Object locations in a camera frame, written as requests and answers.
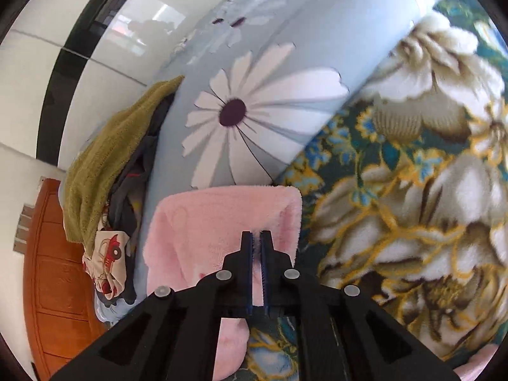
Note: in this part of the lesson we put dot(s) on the blue daisy print bedsheet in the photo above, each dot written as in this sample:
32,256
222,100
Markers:
278,75

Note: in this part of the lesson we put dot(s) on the floral plush blanket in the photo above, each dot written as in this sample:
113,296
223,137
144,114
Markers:
408,190

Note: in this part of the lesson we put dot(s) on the cream car print garment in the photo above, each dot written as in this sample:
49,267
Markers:
106,258

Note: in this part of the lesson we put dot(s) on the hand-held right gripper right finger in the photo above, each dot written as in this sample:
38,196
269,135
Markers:
265,274

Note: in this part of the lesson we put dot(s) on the olive green knit sweater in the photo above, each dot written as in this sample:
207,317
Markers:
103,158

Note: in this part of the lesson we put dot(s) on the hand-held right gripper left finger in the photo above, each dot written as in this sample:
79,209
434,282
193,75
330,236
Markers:
249,270

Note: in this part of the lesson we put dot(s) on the dark grey garment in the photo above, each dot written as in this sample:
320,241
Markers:
135,190

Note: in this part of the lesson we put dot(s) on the pink fluffy garment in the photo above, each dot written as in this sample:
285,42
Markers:
222,222

